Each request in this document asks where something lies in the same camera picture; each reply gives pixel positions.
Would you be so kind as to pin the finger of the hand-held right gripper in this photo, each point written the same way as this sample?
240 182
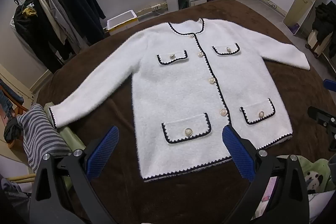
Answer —
330 83
319 113

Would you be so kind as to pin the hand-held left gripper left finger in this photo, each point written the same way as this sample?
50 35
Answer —
103 153

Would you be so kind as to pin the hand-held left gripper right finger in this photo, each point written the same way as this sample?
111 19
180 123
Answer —
237 153

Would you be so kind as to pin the white fuzzy cardigan black trim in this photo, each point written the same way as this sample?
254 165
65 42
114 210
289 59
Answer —
178 77

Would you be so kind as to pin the black clothes heap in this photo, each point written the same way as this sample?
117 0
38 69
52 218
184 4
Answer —
326 22

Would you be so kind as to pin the row of hanging clothes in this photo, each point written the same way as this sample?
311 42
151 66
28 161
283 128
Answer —
71 8

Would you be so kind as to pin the green folded cloth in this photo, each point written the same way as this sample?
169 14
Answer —
71 137

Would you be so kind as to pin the beige padded seat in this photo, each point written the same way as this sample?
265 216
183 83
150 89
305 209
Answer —
316 41

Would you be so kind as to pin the panda print cloth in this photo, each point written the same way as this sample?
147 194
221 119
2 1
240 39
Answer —
315 176

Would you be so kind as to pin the grey striped shirt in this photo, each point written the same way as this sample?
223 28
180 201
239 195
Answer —
39 134

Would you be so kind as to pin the brown plush blanket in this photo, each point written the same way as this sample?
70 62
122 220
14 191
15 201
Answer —
170 200

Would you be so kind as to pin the wooden chair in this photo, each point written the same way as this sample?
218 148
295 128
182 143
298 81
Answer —
23 108

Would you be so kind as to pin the black crumpled garment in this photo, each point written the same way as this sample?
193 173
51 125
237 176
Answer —
13 130

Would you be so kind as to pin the blue jeans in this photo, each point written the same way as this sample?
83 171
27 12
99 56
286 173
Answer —
8 103

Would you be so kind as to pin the white foam box yellow sides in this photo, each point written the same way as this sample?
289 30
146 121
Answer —
122 19

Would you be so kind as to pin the white power strip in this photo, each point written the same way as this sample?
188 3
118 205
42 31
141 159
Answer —
158 6

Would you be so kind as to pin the white wall socket strip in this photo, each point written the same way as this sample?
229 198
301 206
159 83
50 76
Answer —
272 4

